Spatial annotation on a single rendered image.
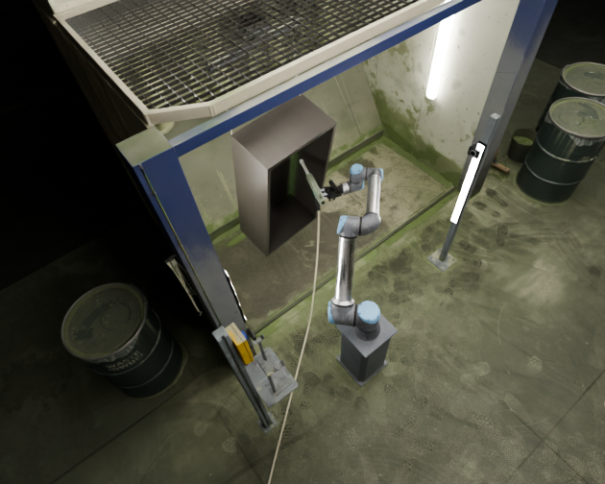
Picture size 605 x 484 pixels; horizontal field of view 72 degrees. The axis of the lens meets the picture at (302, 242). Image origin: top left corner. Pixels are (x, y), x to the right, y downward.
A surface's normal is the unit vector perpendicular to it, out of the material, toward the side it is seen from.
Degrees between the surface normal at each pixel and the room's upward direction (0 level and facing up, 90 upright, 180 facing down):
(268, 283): 0
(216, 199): 57
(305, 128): 12
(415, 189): 0
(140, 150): 0
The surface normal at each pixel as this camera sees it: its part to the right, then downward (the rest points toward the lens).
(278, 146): 0.08, -0.47
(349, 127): 0.48, 0.19
